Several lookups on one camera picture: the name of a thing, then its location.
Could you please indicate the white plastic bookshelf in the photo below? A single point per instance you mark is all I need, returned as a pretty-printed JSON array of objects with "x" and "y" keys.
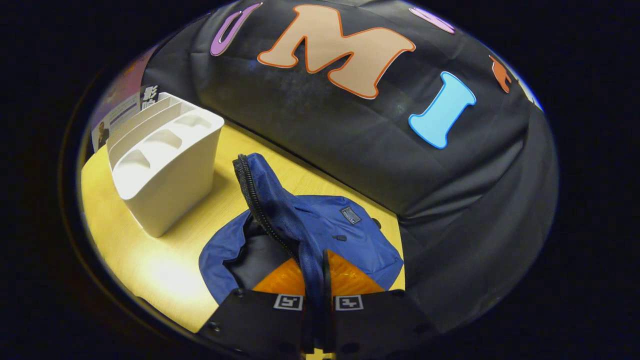
[{"x": 170, "y": 180}]

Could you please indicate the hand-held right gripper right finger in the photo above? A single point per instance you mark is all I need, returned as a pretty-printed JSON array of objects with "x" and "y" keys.
[{"x": 327, "y": 300}]

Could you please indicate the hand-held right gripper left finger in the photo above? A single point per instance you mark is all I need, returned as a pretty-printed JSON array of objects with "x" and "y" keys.
[{"x": 255, "y": 320}]

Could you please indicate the grey cover book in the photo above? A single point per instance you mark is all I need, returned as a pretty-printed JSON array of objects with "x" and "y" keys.
[{"x": 150, "y": 95}]

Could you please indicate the black backdrop cloth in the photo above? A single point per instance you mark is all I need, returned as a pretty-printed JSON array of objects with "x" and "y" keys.
[{"x": 350, "y": 130}]

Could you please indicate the blue schoolbag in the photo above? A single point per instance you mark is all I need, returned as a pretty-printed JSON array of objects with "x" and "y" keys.
[{"x": 320, "y": 225}]

